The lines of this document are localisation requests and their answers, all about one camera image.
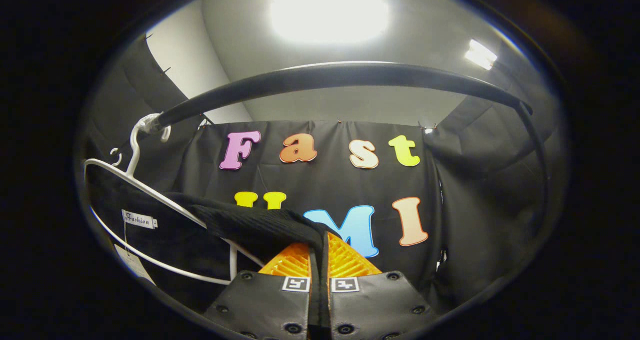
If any black clothes rack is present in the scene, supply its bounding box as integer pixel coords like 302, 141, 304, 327
156, 61, 551, 221

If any small rectangular ceiling light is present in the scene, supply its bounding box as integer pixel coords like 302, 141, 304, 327
464, 38, 499, 71

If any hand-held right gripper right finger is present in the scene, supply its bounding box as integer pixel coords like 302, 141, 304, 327
320, 232, 442, 340

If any white paper garment tag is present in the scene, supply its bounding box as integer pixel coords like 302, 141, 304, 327
113, 243, 157, 285

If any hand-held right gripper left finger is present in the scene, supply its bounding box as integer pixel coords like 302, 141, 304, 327
202, 235, 321, 340

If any black backdrop cloth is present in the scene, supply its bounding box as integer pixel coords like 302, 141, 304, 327
81, 34, 567, 311

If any large round ceiling light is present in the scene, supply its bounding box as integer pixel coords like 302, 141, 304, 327
269, 0, 392, 46

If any black knit garment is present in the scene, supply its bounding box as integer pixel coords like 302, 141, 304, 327
86, 167, 332, 311

